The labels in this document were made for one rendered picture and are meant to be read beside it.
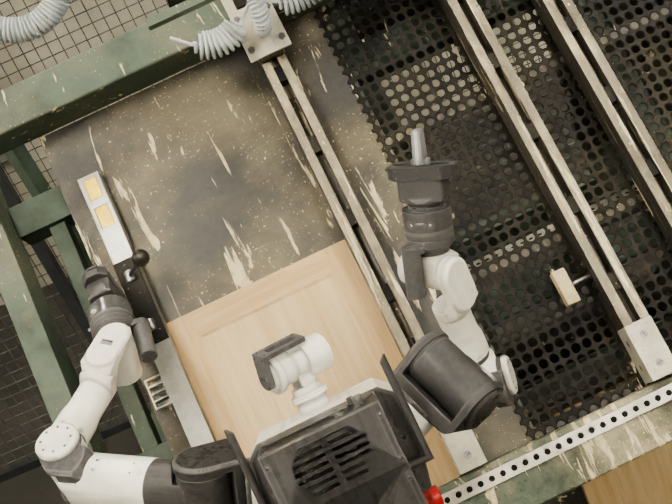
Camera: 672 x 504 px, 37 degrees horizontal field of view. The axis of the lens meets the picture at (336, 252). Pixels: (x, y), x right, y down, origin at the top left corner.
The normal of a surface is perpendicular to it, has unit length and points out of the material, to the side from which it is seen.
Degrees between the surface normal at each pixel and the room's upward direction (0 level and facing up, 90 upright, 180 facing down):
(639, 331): 55
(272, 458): 68
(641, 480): 90
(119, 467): 18
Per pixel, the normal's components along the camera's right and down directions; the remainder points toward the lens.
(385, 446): 0.02, 0.00
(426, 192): -0.39, 0.33
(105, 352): -0.07, -0.73
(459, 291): 0.68, 0.12
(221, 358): -0.07, -0.21
